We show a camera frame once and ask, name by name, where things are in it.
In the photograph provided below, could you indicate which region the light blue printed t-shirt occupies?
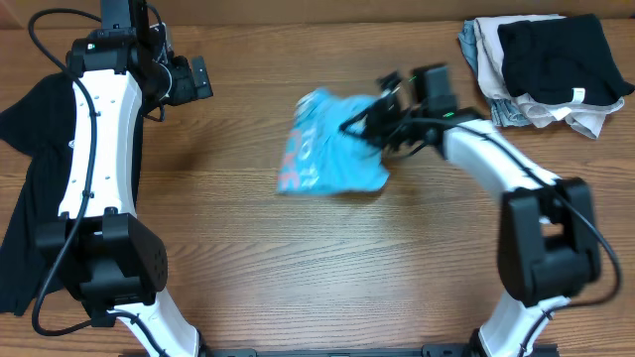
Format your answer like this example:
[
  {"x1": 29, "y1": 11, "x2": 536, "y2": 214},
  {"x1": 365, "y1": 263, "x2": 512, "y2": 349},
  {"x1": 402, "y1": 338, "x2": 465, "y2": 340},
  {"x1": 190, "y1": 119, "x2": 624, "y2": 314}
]
[{"x1": 277, "y1": 88, "x2": 389, "y2": 195}]

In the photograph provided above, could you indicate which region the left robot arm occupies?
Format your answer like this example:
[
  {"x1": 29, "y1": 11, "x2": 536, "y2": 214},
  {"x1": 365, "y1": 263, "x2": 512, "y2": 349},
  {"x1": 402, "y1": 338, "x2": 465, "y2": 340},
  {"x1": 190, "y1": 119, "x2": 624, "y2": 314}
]
[{"x1": 36, "y1": 0, "x2": 212, "y2": 356}]

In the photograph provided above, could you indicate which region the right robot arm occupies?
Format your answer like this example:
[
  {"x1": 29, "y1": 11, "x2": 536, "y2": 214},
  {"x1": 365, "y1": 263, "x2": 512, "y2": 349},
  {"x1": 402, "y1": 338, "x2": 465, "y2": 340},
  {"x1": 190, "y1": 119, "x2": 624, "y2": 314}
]
[{"x1": 339, "y1": 64, "x2": 601, "y2": 356}]

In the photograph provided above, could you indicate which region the folded blue denim garment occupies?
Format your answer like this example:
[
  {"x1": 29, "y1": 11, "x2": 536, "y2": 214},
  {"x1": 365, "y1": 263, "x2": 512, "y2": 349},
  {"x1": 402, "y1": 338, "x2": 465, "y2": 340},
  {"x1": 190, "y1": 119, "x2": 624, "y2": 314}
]
[{"x1": 457, "y1": 20, "x2": 530, "y2": 127}]

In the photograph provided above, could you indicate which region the black polo shirt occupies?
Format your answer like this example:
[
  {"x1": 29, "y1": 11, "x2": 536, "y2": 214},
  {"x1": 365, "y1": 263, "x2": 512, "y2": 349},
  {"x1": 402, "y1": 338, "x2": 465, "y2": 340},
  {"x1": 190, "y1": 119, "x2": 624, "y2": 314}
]
[{"x1": 1, "y1": 70, "x2": 166, "y2": 317}]

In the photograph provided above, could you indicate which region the folded black garment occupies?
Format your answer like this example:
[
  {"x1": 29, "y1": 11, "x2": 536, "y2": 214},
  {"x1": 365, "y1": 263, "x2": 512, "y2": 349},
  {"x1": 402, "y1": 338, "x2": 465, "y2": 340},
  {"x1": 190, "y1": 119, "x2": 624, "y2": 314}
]
[{"x1": 497, "y1": 14, "x2": 634, "y2": 106}]

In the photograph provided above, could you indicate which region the folded beige garment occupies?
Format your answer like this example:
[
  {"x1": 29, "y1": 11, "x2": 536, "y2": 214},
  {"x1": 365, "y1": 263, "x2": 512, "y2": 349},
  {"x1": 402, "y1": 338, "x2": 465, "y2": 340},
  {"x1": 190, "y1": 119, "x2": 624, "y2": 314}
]
[{"x1": 473, "y1": 14, "x2": 625, "y2": 139}]

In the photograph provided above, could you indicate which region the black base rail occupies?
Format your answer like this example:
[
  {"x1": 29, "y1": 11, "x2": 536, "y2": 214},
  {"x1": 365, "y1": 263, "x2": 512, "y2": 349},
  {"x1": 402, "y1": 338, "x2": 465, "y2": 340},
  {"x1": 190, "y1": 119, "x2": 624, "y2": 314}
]
[{"x1": 118, "y1": 343, "x2": 560, "y2": 357}]

